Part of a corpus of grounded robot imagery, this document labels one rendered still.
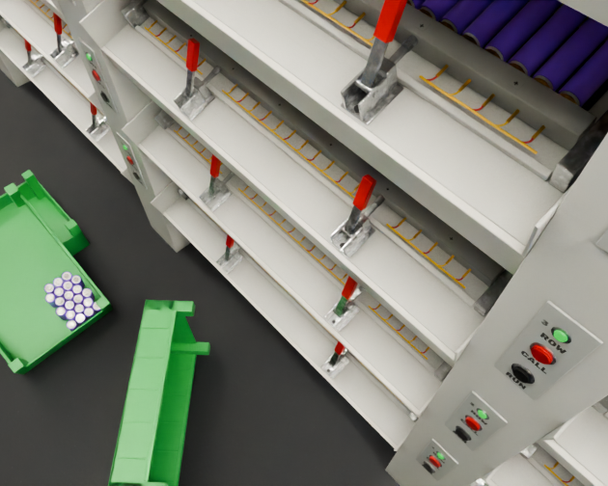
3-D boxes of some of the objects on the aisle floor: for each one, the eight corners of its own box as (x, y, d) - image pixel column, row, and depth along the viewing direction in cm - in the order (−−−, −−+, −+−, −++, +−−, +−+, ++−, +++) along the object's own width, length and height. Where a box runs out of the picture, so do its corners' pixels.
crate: (141, 513, 94) (105, 495, 77) (170, 344, 110) (145, 299, 93) (188, 515, 94) (163, 498, 77) (210, 345, 110) (193, 300, 93)
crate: (113, 309, 114) (110, 303, 107) (22, 375, 107) (13, 373, 99) (21, 195, 115) (13, 181, 108) (-74, 254, 108) (-91, 243, 100)
